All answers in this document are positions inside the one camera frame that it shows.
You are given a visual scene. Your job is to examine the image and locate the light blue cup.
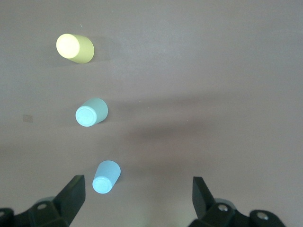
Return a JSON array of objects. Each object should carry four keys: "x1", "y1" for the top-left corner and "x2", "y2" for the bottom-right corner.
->
[{"x1": 92, "y1": 160, "x2": 122, "y2": 195}]

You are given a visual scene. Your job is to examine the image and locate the pale green cup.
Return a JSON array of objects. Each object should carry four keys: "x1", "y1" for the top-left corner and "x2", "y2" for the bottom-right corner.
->
[{"x1": 75, "y1": 97, "x2": 109, "y2": 127}]

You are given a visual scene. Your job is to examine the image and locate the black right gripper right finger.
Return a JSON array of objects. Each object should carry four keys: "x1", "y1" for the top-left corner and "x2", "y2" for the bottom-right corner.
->
[{"x1": 190, "y1": 176, "x2": 287, "y2": 227}]

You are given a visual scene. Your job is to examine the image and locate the yellow cup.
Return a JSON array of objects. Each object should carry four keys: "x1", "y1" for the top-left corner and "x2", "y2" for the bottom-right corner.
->
[{"x1": 56, "y1": 33, "x2": 95, "y2": 64}]

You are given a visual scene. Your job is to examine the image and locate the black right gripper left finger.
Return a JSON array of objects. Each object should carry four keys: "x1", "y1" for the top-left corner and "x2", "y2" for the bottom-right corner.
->
[{"x1": 14, "y1": 175, "x2": 86, "y2": 227}]

